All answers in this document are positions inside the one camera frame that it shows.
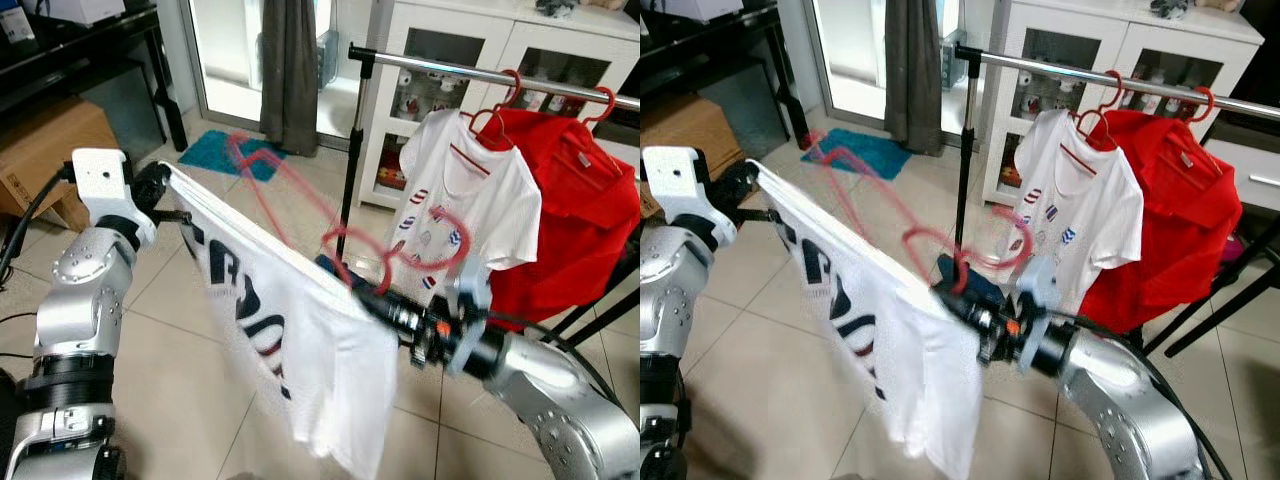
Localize white glass-door cabinet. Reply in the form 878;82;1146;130
983;0;1266;206
357;0;641;211

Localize grey box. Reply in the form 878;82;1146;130
700;62;791;161
78;62;169;163

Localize red shirt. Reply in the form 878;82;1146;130
1078;108;1249;336
478;105;641;326

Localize white drawer unit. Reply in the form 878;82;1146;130
1203;138;1280;216

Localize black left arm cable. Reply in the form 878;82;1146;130
0;165;79;283

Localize grey curtain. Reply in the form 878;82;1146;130
260;0;321;157
885;0;944;156

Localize white garment with black print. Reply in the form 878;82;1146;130
752;162;986;480
163;162;403;480

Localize black metal furniture legs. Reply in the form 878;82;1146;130
1143;222;1280;359
540;255;641;349

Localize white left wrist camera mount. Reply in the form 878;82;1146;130
642;146;713;227
72;148;138;229

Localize teal shaggy floor mat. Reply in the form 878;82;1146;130
178;128;288;183
800;128;913;183

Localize white box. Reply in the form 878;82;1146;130
18;0;128;28
645;0;746;23

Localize pale right wrist camera mount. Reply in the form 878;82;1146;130
443;262;494;379
1010;255;1061;363

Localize black desk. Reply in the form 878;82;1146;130
0;0;191;153
640;0;811;151

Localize grey appliance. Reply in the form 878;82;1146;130
316;28;343;89
940;28;967;89

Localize metal clothes rack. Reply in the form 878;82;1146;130
953;43;1280;261
333;43;641;266

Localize brown cardboard box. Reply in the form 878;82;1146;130
640;95;736;216
0;97;121;233

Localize white T-shirt with red trim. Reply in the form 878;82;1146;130
385;108;544;301
995;108;1146;316

